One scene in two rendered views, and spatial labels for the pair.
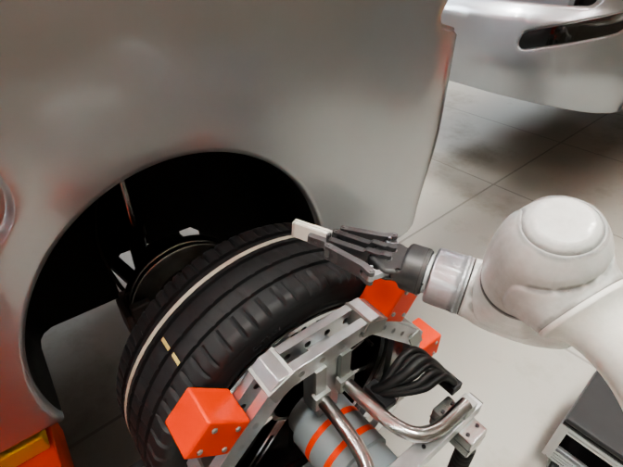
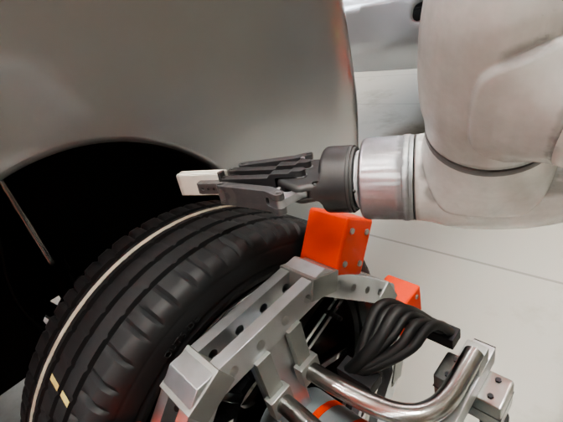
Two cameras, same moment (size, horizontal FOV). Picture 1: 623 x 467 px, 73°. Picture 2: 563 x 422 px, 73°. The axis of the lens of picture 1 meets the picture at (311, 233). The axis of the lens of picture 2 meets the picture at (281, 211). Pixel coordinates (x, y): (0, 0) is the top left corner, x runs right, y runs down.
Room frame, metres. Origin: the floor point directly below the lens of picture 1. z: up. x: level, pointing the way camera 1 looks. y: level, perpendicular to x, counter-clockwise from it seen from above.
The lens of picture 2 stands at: (0.12, -0.09, 1.46)
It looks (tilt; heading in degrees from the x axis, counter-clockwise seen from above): 29 degrees down; 0
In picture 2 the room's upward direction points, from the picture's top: 16 degrees counter-clockwise
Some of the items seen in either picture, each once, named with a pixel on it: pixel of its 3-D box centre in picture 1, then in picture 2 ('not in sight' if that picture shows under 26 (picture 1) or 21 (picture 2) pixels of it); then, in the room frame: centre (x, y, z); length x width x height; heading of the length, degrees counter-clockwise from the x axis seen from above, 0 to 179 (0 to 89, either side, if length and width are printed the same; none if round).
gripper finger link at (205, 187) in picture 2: (319, 245); (213, 189); (0.55, -0.01, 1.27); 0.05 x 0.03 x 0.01; 63
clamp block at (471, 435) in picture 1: (457, 425); (472, 388); (0.43, -0.28, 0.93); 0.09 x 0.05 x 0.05; 38
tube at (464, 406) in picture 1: (406, 383); (385, 347); (0.45, -0.17, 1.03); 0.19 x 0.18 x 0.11; 38
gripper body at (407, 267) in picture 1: (400, 263); (319, 179); (0.51, -0.14, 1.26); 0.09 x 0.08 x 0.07; 63
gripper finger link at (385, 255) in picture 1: (357, 254); (262, 185); (0.53, -0.07, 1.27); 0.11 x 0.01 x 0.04; 64
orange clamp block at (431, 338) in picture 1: (416, 343); (395, 304); (0.68, -0.26, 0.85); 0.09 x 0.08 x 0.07; 128
